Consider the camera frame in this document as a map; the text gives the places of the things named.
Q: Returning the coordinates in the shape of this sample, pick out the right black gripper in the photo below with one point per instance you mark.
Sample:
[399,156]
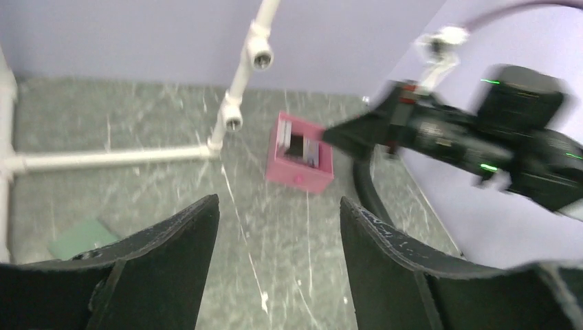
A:
[508,132]

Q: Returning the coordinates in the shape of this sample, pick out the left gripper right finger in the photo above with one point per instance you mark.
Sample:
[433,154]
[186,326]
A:
[398,282]

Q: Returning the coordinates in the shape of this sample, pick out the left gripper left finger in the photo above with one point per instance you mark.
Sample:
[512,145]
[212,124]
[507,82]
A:
[153,279]

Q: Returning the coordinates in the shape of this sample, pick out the pink plastic tray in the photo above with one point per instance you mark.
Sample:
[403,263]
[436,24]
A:
[308,164]

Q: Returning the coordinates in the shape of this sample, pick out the green card holder wallet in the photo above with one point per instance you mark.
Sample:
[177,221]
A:
[83,241]

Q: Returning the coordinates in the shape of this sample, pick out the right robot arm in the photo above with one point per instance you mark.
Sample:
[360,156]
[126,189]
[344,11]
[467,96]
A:
[555,194]

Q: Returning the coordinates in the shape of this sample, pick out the grey card stack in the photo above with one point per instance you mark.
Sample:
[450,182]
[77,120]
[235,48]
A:
[284,136]

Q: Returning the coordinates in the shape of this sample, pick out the white pvc pipe frame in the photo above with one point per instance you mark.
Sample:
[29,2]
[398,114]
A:
[70,114]

